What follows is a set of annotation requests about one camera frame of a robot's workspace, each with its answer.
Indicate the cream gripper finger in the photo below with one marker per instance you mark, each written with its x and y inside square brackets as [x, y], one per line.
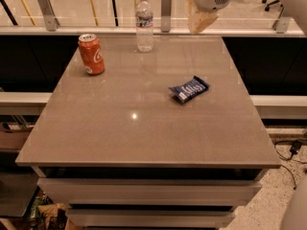
[198, 20]

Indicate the blue rxbar blueberry wrapper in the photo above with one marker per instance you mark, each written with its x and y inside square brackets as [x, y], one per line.
[189, 90]

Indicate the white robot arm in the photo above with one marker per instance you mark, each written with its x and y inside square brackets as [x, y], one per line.
[297, 9]

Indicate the clear plastic water bottle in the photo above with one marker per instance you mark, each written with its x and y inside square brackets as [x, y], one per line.
[144, 22]

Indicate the black office chair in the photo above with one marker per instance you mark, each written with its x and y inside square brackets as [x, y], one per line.
[269, 4]

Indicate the orange soda can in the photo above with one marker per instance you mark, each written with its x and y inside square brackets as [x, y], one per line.
[91, 53]

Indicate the upper grey drawer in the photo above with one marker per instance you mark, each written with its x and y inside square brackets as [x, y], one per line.
[150, 192]

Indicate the grey drawer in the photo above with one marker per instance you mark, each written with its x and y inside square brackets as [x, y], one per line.
[150, 192]
[151, 219]

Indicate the lower grey drawer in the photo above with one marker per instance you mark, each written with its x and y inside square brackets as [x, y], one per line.
[151, 219]

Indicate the snack bags under table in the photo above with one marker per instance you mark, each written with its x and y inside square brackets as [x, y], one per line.
[45, 215]

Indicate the middle metal railing bracket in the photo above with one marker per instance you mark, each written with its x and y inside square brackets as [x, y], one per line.
[166, 8]

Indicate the metal railing bracket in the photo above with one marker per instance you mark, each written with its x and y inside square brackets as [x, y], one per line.
[282, 22]
[50, 20]
[166, 8]

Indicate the right metal railing bracket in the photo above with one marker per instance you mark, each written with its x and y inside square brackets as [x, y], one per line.
[282, 22]

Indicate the left metal railing bracket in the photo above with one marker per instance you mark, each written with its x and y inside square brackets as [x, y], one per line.
[50, 20]

